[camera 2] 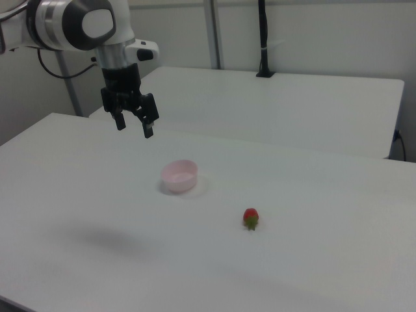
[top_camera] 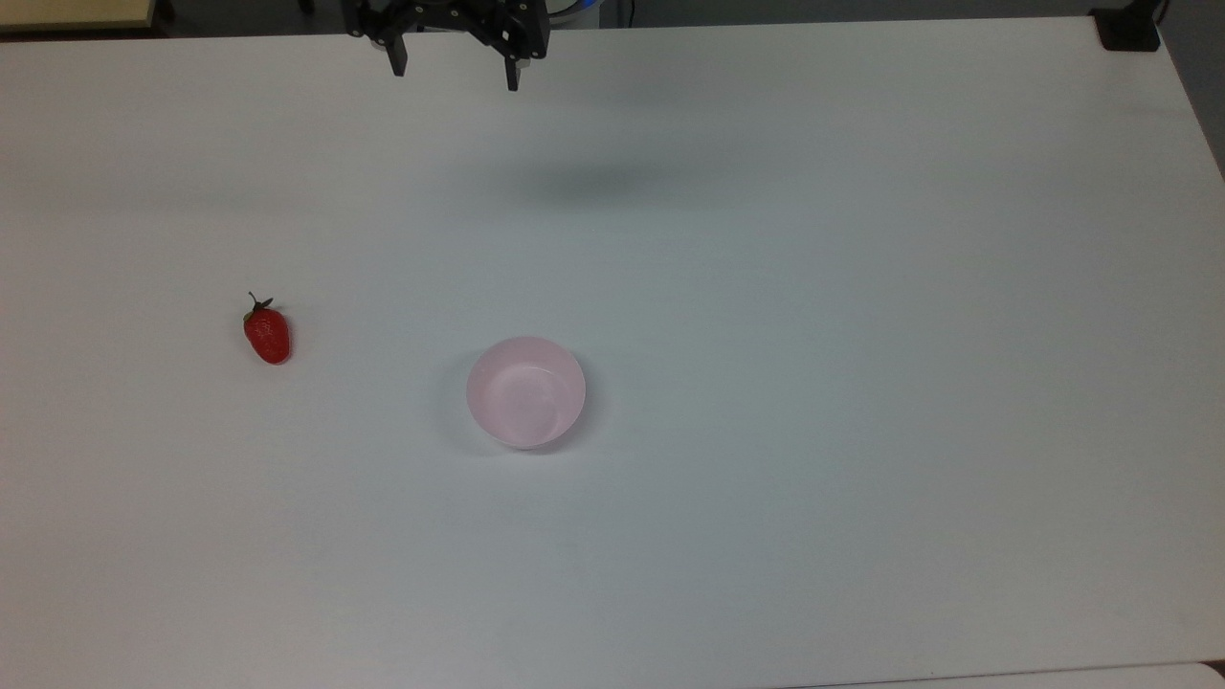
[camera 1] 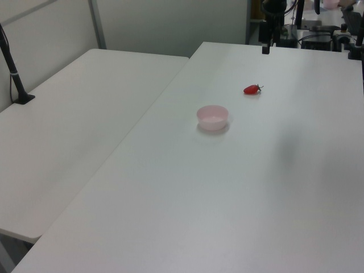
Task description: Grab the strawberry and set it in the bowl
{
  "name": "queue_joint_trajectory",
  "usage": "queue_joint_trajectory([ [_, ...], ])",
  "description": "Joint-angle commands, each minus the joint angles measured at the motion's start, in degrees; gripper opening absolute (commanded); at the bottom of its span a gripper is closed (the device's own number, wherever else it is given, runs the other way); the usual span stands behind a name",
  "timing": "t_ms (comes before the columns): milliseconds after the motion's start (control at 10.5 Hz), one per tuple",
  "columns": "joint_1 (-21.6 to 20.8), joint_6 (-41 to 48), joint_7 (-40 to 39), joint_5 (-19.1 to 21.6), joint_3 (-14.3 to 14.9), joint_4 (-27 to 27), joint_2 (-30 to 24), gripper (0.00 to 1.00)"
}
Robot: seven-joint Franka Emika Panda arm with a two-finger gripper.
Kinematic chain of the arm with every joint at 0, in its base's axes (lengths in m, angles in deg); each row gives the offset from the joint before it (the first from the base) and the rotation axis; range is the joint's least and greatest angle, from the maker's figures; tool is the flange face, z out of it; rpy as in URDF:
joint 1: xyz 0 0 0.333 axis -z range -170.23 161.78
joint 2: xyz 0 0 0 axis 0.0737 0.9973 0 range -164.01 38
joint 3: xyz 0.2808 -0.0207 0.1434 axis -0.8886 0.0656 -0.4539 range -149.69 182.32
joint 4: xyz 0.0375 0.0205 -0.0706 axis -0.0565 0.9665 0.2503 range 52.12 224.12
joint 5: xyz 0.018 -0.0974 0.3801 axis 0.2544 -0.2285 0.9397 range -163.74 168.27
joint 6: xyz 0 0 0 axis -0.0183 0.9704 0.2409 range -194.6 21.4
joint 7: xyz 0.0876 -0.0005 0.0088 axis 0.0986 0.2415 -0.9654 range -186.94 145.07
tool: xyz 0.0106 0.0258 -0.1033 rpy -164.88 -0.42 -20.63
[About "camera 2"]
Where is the black camera stand pole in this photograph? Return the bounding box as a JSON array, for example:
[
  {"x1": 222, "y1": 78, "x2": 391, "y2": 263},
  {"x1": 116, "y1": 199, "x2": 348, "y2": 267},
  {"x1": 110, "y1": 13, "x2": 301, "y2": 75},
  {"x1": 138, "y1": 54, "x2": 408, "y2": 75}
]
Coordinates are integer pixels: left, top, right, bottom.
[{"x1": 255, "y1": 0, "x2": 276, "y2": 79}]

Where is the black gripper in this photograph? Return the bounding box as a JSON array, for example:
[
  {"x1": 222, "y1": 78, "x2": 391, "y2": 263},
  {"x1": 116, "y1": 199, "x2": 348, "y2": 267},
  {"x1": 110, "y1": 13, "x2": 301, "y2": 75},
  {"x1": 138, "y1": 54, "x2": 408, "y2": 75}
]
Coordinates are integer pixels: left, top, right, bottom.
[{"x1": 99, "y1": 63, "x2": 160, "y2": 139}]

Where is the black power cable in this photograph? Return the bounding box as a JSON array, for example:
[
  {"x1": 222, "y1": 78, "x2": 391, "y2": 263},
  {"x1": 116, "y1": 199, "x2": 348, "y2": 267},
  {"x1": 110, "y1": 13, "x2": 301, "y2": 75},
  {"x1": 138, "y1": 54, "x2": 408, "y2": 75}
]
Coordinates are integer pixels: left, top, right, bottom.
[{"x1": 393, "y1": 129, "x2": 407, "y2": 161}]

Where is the red toy strawberry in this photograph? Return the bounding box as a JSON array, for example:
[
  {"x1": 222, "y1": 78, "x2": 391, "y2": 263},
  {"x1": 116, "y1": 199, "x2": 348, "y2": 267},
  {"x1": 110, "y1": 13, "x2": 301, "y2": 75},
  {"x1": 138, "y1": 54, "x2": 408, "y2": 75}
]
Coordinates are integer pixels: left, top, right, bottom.
[{"x1": 242, "y1": 207, "x2": 260, "y2": 231}]

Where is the pink plastic bowl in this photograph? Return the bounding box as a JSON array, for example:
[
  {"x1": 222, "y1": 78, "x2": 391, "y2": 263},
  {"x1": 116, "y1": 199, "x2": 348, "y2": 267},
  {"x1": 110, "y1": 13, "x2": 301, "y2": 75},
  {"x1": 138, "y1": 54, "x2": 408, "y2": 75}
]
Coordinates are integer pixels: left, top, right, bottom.
[{"x1": 161, "y1": 159, "x2": 199, "y2": 196}]

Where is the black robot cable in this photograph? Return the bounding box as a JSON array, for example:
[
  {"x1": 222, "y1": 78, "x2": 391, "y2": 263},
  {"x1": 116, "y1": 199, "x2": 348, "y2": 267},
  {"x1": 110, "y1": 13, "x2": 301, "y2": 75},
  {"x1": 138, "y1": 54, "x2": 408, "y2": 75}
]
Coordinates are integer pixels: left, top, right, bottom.
[{"x1": 36, "y1": 48, "x2": 99, "y2": 79}]

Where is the grey metal frame post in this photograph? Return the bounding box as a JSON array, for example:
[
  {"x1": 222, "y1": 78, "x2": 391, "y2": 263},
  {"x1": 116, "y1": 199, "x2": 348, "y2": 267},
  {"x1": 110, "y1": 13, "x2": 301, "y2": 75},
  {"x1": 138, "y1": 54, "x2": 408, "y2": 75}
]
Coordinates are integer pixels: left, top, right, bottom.
[
  {"x1": 203, "y1": 0, "x2": 223, "y2": 70},
  {"x1": 54, "y1": 49, "x2": 83, "y2": 117}
]

